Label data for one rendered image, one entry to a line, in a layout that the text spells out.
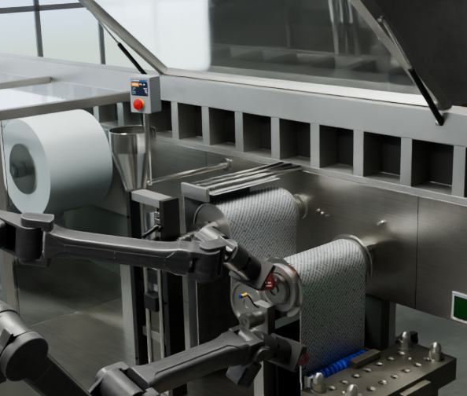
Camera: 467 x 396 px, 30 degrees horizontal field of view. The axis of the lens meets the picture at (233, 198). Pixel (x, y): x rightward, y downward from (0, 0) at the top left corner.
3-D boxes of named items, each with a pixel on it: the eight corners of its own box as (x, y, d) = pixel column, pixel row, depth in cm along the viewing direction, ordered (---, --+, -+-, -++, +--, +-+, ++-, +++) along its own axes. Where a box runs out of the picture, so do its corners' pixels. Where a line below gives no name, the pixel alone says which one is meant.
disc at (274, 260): (259, 307, 218) (258, 251, 214) (260, 306, 219) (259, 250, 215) (303, 324, 208) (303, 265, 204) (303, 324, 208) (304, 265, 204)
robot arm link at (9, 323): (-21, 393, 127) (-43, 371, 130) (36, 368, 135) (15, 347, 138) (-14, 343, 123) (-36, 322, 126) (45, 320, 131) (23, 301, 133)
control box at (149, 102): (126, 113, 242) (124, 76, 239) (141, 109, 247) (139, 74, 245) (147, 115, 238) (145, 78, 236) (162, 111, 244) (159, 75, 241)
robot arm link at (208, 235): (201, 285, 190) (206, 250, 187) (170, 262, 198) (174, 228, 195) (244, 274, 197) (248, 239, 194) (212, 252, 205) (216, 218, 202)
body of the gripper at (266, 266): (263, 291, 198) (247, 279, 193) (232, 277, 205) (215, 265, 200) (277, 267, 199) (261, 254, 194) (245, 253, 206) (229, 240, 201)
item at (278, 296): (260, 294, 214) (266, 268, 210) (266, 292, 215) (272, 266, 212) (281, 310, 209) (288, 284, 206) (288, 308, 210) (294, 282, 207)
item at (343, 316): (299, 382, 213) (299, 310, 208) (362, 352, 228) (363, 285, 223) (301, 383, 213) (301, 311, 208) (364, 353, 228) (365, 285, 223)
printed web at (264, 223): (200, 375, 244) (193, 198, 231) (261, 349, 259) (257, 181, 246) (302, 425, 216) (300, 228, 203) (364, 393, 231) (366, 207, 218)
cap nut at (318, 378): (307, 390, 207) (307, 372, 206) (318, 384, 209) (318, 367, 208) (318, 395, 204) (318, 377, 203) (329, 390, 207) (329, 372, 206)
